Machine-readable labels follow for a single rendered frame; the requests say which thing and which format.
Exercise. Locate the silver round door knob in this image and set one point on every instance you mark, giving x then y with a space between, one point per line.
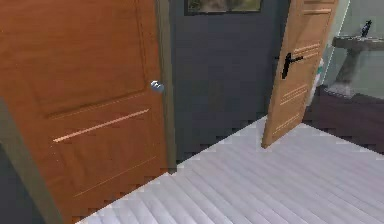
157 86

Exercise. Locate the reddish brown wooden door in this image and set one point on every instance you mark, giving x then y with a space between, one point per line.
83 83

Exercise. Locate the light brown wooden door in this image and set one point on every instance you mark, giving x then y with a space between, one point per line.
300 73

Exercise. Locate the black faucet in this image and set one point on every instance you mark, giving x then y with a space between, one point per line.
366 28

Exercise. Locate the framed picture with dark frame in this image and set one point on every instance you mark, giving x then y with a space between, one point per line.
223 5

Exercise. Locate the grey stone pedestal sink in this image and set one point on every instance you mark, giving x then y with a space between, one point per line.
353 56

